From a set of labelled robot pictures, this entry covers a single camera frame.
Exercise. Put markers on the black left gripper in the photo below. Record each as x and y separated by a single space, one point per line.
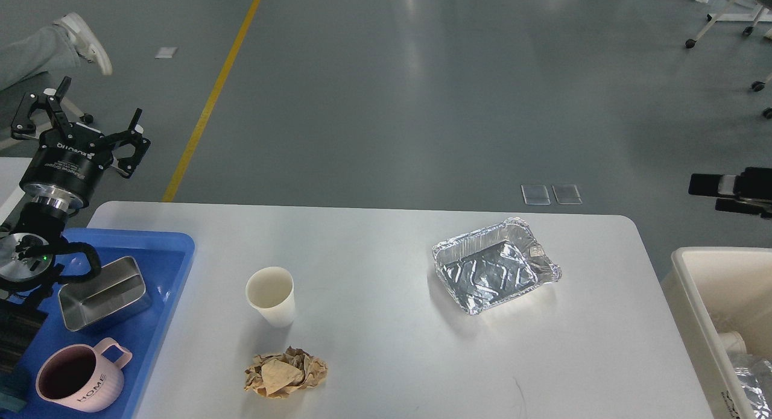
71 171

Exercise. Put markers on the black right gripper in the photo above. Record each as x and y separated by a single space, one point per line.
751 189

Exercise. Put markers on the stainless steel rectangular container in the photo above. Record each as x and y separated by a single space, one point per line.
119 292

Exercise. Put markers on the pink ribbed mug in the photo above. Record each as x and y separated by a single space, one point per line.
84 378

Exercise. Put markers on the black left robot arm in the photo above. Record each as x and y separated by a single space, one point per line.
36 256

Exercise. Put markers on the white side table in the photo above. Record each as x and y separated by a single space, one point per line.
12 170

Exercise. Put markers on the person in grey trousers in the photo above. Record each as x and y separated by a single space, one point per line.
64 44

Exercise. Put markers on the cream plastic bin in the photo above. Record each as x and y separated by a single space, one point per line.
718 290

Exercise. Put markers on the clear floor plate right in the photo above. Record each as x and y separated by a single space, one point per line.
567 194

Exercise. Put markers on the clear floor plate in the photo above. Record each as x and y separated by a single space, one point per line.
535 194
567 194

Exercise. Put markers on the white cup in bin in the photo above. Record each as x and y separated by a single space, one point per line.
733 343

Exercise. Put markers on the blue plastic tray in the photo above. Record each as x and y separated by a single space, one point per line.
164 260

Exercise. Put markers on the clear floor plate left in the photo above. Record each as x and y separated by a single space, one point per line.
535 194

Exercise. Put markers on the crumpled foil in bin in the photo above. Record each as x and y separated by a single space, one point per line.
754 375

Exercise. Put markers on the aluminium foil tray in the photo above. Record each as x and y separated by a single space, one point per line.
493 265

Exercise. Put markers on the white paper cup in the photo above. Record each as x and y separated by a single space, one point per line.
271 292

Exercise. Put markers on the teal sponge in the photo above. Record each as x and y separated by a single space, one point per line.
14 390

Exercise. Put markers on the crumpled brown paper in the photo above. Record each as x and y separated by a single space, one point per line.
278 375

